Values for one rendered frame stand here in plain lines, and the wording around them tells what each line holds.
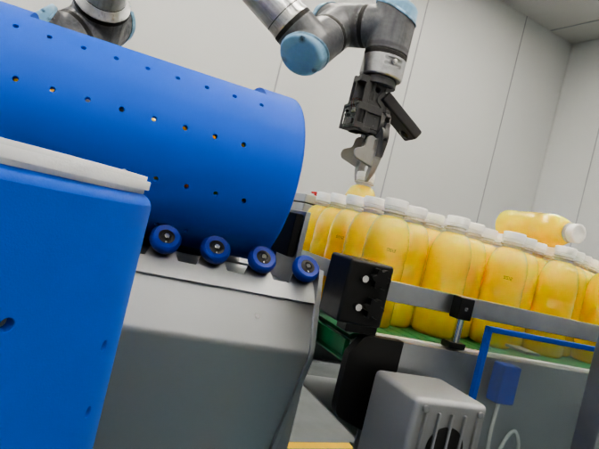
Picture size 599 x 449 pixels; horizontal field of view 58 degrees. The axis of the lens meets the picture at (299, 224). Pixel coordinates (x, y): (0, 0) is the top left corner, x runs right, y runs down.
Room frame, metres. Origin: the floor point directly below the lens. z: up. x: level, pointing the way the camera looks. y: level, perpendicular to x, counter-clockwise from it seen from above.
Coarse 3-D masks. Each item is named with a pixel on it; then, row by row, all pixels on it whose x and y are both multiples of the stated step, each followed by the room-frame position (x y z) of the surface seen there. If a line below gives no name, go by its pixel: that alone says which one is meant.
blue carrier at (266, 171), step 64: (0, 64) 0.66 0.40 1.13; (64, 64) 0.70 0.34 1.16; (128, 64) 0.74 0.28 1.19; (0, 128) 0.67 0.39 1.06; (64, 128) 0.69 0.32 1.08; (128, 128) 0.72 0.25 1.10; (192, 128) 0.75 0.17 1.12; (256, 128) 0.79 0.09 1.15; (192, 192) 0.76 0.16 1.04; (256, 192) 0.79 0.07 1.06
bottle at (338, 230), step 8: (352, 208) 1.01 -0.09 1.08; (360, 208) 1.00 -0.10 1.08; (336, 216) 1.01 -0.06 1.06; (344, 216) 1.00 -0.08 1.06; (352, 216) 0.99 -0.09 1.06; (336, 224) 1.00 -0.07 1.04; (344, 224) 0.99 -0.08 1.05; (336, 232) 1.00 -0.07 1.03; (344, 232) 0.99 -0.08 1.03; (328, 240) 1.01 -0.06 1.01; (336, 240) 0.99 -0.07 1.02; (344, 240) 0.99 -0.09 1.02; (328, 248) 1.00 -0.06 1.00; (336, 248) 0.99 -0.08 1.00; (328, 256) 1.00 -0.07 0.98
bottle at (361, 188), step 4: (356, 180) 1.14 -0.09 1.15; (360, 180) 1.14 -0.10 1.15; (364, 180) 1.13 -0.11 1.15; (356, 184) 1.14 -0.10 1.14; (360, 184) 1.13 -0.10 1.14; (364, 184) 1.13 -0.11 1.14; (368, 184) 1.13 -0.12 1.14; (372, 184) 1.13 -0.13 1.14; (352, 188) 1.13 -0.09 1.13; (356, 188) 1.13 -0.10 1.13; (360, 188) 1.12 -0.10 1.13; (364, 188) 1.12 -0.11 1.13; (368, 188) 1.13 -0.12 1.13; (348, 192) 1.14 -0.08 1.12; (352, 192) 1.12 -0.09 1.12; (356, 192) 1.12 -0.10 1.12; (360, 192) 1.12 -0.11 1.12; (364, 192) 1.12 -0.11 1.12; (368, 192) 1.12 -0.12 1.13; (372, 192) 1.13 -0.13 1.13; (364, 196) 1.12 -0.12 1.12
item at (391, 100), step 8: (384, 96) 1.13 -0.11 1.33; (392, 96) 1.13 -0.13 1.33; (384, 104) 1.13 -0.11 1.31; (392, 104) 1.13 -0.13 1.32; (392, 112) 1.13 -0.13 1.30; (400, 112) 1.14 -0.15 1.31; (392, 120) 1.16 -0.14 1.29; (400, 120) 1.14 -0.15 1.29; (408, 120) 1.14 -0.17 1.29; (400, 128) 1.16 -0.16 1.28; (408, 128) 1.14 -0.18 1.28; (416, 128) 1.15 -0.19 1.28; (408, 136) 1.16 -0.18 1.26; (416, 136) 1.15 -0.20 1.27
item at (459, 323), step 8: (456, 296) 0.84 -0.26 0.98; (456, 304) 0.83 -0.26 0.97; (464, 304) 0.83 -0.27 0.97; (472, 304) 0.83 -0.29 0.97; (456, 312) 0.83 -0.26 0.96; (464, 312) 0.83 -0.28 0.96; (456, 320) 0.83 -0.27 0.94; (464, 320) 0.83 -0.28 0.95; (456, 328) 0.83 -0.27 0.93; (456, 336) 0.83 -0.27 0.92; (448, 344) 0.82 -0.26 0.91; (456, 344) 0.83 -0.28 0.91
